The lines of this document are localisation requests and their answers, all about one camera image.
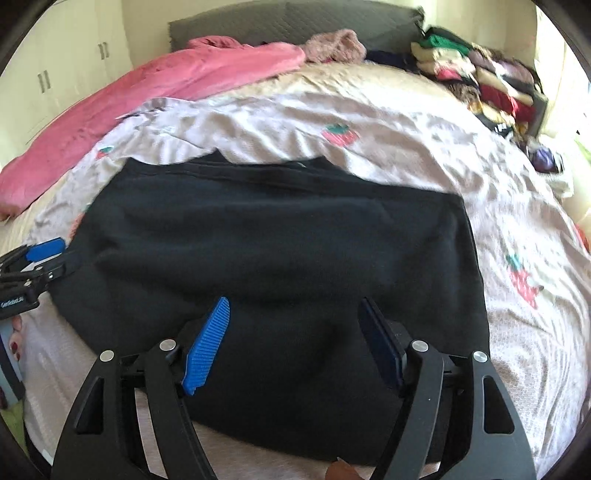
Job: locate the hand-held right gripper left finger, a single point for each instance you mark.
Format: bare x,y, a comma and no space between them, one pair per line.
205,350

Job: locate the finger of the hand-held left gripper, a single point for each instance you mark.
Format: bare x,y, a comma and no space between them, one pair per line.
55,270
46,249

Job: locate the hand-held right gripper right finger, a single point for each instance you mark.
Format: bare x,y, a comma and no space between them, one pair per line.
383,344

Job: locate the black sweater with orange cuffs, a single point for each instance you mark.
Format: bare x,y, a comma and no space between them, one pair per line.
277,254

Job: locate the pile of folded clothes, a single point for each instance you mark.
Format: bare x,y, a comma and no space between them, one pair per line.
485,87

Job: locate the person's left hand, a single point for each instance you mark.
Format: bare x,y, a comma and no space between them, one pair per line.
18,341

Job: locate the pink quilt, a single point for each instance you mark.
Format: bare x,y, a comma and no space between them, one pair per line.
138,101

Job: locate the white wardrobe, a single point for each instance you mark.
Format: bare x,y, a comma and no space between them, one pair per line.
60,69

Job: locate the lilac strawberry printed blanket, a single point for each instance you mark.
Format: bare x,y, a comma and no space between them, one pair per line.
415,152

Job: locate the purple crumpled cloth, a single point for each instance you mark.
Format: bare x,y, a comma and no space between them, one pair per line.
545,157

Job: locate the bed with beige sheet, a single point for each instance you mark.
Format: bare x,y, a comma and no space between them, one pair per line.
369,76

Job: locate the dark navy garment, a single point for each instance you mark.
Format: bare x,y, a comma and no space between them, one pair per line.
390,59

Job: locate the pink fluffy garment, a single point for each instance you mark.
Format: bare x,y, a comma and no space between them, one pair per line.
337,46

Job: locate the grey quilted headboard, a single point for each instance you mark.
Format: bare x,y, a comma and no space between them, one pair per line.
300,23

